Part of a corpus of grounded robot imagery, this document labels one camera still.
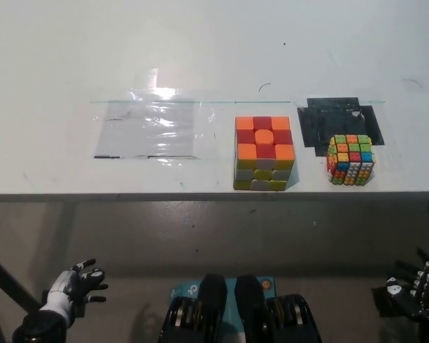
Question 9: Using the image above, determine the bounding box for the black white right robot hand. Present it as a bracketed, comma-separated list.
[371, 248, 429, 323]

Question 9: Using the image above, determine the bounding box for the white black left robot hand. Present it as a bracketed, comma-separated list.
[39, 259, 109, 328]

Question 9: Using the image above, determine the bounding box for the small multicoloured studded puzzle cube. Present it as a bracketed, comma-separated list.
[323, 134, 377, 187]

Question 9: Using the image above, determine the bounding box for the black ribbed robot body block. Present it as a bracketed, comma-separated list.
[159, 273, 230, 343]
[234, 273, 322, 343]

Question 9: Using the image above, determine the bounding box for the large orange red puzzle cube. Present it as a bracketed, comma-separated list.
[232, 116, 296, 192]

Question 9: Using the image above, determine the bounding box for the black diagonal support bar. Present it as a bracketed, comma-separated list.
[0, 249, 43, 314]

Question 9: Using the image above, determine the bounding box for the clear plastic sheet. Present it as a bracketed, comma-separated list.
[90, 66, 219, 165]

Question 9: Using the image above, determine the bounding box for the black tape patch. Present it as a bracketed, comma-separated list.
[296, 96, 385, 158]

